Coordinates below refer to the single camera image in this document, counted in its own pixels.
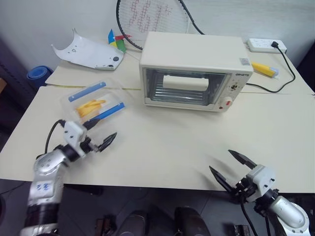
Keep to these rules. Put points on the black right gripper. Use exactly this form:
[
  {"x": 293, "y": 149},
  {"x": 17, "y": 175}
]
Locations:
[{"x": 244, "y": 189}]

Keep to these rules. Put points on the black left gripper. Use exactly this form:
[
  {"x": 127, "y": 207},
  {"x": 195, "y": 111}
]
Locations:
[{"x": 87, "y": 146}]

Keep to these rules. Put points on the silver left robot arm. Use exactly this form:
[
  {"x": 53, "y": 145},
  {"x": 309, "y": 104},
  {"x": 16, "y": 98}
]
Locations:
[{"x": 46, "y": 167}]

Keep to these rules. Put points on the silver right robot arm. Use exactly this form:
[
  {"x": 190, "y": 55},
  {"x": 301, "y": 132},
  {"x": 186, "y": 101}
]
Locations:
[{"x": 288, "y": 216}]

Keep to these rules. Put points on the clear container with fries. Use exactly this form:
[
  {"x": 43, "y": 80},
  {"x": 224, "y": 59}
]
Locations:
[{"x": 98, "y": 91}]

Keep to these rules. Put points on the cream toaster oven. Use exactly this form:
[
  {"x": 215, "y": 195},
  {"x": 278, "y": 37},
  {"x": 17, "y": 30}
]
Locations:
[{"x": 192, "y": 51}]

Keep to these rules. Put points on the yellow french fries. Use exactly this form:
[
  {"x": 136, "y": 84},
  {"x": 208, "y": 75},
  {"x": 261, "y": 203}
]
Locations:
[{"x": 91, "y": 106}]

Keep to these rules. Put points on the white curved plastic shell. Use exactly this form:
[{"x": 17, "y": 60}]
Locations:
[{"x": 88, "y": 52}]

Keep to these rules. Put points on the colourful paper pinwheel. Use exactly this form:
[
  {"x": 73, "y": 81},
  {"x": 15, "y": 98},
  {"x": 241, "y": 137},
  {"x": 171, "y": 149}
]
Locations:
[{"x": 118, "y": 44}]

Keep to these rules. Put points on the yellow and white toy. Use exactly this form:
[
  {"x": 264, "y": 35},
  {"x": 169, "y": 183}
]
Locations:
[{"x": 262, "y": 68}]

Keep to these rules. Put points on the white power strip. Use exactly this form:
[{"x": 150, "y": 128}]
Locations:
[{"x": 261, "y": 44}]

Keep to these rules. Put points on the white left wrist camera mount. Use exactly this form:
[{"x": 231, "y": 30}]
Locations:
[{"x": 72, "y": 134}]

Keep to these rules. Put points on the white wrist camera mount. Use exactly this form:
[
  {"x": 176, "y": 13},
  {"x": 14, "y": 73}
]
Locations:
[
  {"x": 261, "y": 177},
  {"x": 72, "y": 134}
]

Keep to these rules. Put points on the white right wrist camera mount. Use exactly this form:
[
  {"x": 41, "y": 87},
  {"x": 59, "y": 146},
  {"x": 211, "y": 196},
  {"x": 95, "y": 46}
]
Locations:
[{"x": 261, "y": 177}]

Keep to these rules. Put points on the black frame badminton racket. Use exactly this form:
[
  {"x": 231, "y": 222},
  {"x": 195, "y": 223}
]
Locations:
[{"x": 194, "y": 23}]

